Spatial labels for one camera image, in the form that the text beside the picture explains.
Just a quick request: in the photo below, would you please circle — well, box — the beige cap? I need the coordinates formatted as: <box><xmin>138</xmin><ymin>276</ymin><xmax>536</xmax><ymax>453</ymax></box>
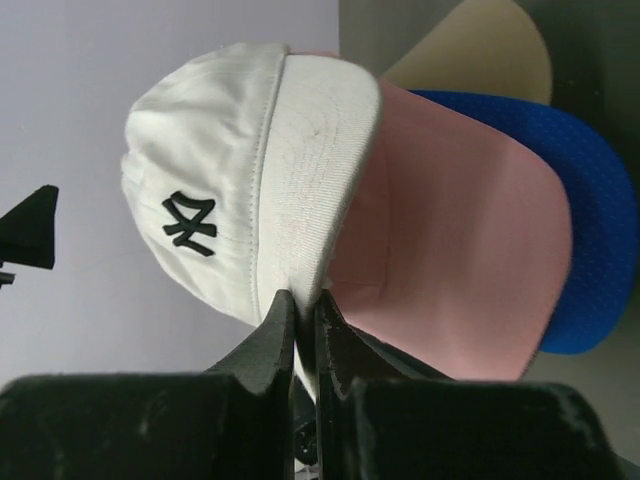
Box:
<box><xmin>383</xmin><ymin>0</ymin><xmax>553</xmax><ymax>105</ymax></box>

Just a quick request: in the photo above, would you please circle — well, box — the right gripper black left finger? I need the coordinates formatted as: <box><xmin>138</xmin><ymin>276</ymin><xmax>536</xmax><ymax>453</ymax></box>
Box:
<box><xmin>1</xmin><ymin>290</ymin><xmax>295</xmax><ymax>479</ymax></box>

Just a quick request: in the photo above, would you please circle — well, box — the pink and white cap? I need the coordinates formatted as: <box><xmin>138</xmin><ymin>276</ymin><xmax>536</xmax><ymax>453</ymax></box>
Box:
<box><xmin>283</xmin><ymin>54</ymin><xmax>572</xmax><ymax>380</ymax></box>

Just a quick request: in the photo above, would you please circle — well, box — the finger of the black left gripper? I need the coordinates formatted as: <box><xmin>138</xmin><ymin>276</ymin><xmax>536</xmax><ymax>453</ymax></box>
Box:
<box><xmin>1</xmin><ymin>185</ymin><xmax>59</xmax><ymax>270</ymax></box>

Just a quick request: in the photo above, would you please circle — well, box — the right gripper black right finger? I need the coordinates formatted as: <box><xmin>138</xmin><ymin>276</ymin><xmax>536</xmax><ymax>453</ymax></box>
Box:
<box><xmin>314</xmin><ymin>293</ymin><xmax>624</xmax><ymax>479</ymax></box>

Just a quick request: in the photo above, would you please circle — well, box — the blue cap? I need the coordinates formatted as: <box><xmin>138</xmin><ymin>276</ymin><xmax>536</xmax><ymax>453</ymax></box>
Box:
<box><xmin>418</xmin><ymin>90</ymin><xmax>639</xmax><ymax>355</ymax></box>

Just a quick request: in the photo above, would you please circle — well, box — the white cap black logo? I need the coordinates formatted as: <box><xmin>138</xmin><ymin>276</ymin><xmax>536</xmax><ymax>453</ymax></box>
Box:
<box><xmin>118</xmin><ymin>42</ymin><xmax>385</xmax><ymax>401</ymax></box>

